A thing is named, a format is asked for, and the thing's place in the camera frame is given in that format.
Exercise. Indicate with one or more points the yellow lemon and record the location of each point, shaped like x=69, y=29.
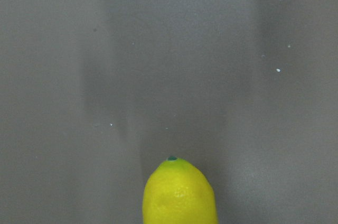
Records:
x=178, y=192

